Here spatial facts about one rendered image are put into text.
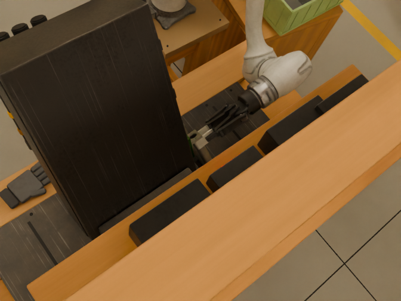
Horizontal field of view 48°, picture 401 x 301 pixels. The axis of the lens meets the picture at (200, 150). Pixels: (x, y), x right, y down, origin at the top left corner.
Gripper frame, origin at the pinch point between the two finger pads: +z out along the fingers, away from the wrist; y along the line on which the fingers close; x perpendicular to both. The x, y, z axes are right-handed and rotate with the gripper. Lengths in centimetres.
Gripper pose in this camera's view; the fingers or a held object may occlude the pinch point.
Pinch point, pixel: (202, 137)
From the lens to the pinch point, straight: 138.1
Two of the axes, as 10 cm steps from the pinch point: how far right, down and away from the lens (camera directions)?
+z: -7.9, 6.0, -1.2
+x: 4.6, 7.2, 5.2
